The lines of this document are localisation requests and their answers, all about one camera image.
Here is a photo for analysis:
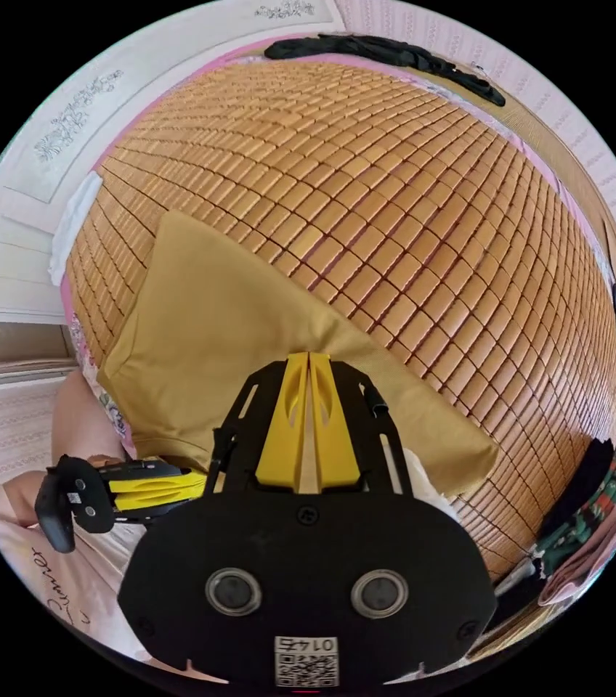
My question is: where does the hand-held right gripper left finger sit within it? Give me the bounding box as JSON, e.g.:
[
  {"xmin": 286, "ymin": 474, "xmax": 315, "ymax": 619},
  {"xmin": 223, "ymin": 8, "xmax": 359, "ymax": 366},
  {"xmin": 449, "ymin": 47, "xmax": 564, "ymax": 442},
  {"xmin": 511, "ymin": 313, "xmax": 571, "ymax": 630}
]
[{"xmin": 255, "ymin": 352, "xmax": 309, "ymax": 489}]

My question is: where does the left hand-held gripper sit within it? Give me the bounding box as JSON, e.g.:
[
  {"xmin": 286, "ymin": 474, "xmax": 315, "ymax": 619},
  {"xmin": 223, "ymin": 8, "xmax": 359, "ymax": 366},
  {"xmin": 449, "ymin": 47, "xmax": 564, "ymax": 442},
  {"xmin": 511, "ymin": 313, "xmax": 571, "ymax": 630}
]
[{"xmin": 60, "ymin": 455, "xmax": 208, "ymax": 535}]

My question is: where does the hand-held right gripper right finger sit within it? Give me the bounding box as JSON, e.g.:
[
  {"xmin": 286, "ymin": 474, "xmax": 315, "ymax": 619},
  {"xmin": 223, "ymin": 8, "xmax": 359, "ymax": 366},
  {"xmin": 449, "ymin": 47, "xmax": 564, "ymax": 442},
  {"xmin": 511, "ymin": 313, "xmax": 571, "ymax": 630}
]
[{"xmin": 307, "ymin": 352, "xmax": 365, "ymax": 489}]

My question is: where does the yellow short sleeve shirt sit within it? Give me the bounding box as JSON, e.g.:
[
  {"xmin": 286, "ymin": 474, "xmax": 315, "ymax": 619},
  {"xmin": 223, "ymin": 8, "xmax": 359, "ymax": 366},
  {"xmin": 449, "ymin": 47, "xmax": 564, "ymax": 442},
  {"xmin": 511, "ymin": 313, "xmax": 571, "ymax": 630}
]
[{"xmin": 95, "ymin": 209, "xmax": 501, "ymax": 497}]

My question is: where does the person's left forearm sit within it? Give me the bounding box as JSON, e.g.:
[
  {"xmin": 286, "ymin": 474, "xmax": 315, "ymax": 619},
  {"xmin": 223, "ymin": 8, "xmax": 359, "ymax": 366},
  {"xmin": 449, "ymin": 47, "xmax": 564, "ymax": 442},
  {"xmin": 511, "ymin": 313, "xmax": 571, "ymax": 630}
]
[{"xmin": 52, "ymin": 372, "xmax": 126, "ymax": 465}]

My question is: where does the person's body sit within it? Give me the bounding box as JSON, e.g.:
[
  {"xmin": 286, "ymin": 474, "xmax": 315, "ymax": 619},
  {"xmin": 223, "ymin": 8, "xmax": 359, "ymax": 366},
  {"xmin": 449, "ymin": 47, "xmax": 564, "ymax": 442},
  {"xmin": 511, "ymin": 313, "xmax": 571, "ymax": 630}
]
[{"xmin": 0, "ymin": 470, "xmax": 230, "ymax": 685}]

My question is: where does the bed with woven mat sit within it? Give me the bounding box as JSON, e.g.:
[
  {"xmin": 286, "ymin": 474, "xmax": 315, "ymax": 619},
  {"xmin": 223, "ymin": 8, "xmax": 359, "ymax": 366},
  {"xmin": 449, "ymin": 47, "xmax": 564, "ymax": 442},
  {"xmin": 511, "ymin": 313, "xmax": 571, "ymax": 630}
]
[{"xmin": 60, "ymin": 38, "xmax": 616, "ymax": 649}]

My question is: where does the pile of clothes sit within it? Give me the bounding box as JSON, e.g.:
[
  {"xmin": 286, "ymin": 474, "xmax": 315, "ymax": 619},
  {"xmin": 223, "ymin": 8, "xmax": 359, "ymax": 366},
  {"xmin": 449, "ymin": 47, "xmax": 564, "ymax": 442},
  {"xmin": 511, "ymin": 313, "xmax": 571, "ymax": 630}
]
[{"xmin": 493, "ymin": 426, "xmax": 616, "ymax": 606}]

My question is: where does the black garment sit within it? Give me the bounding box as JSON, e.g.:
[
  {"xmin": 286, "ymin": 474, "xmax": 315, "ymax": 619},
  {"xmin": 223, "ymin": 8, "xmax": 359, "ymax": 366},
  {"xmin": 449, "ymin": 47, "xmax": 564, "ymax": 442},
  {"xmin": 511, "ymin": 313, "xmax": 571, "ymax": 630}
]
[{"xmin": 263, "ymin": 33, "xmax": 507, "ymax": 107}]

